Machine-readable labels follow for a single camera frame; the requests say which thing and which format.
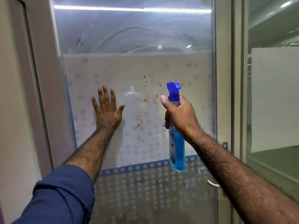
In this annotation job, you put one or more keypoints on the person's left hand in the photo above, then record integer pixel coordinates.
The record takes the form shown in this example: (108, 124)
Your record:
(107, 114)

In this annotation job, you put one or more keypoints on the person's right hand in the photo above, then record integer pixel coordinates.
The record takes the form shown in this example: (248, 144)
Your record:
(182, 116)

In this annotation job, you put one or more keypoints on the blue spray bottle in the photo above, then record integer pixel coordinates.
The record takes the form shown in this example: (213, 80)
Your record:
(177, 151)

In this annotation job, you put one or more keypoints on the frosted dotted glass door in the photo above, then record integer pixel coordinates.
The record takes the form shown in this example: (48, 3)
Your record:
(140, 55)

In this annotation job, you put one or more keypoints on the person's right forearm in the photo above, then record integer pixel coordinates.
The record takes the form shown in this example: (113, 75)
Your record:
(240, 184)

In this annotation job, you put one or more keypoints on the person's left forearm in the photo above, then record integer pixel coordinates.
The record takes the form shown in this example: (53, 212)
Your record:
(91, 151)

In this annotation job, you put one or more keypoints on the pull sign plate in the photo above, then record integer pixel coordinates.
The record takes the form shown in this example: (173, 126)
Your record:
(225, 145)

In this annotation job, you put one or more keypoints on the person's blue shirt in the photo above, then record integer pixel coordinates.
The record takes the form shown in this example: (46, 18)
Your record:
(60, 195)

